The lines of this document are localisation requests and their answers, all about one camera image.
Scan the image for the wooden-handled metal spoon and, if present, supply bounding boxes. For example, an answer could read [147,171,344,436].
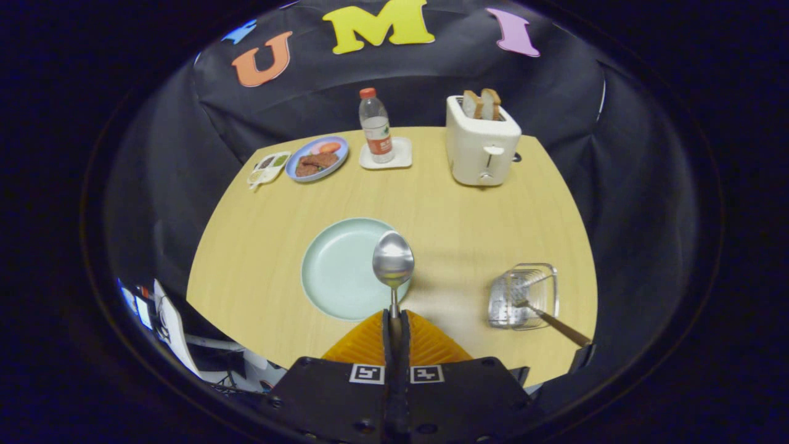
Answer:
[372,230,415,321]

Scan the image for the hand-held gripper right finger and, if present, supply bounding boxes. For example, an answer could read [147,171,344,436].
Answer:
[399,310,537,442]

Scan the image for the cream white toaster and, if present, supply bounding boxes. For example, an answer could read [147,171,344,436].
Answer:
[446,94,522,187]

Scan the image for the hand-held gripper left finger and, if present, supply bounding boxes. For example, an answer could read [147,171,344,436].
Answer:
[268,310,396,442]

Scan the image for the black table clamp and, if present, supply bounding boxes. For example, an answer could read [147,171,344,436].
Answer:
[567,343,597,374]

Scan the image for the white square coaster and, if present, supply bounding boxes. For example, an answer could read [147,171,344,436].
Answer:
[359,136,413,170]

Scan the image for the black backdrop cloth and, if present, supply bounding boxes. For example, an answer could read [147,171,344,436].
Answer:
[102,0,703,395]

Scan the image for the blue plate with food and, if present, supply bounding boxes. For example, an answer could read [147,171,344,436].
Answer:
[285,136,350,183]

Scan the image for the wooden-handled metal fork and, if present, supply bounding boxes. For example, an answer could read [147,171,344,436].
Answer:
[513,298,592,348]

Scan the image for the clear red-capped water bottle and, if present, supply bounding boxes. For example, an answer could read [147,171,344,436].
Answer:
[359,87,396,164]

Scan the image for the white divided sauce dish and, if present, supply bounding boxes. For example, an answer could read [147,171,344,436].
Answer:
[247,151,292,191]

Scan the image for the pale green plate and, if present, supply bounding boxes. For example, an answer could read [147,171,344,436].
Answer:
[301,217,412,322]

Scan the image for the perforated metal wire basket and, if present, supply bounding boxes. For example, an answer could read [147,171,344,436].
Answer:
[488,263,559,331]

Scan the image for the white and blue papers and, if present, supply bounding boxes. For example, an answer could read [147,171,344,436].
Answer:
[117,277,204,378]

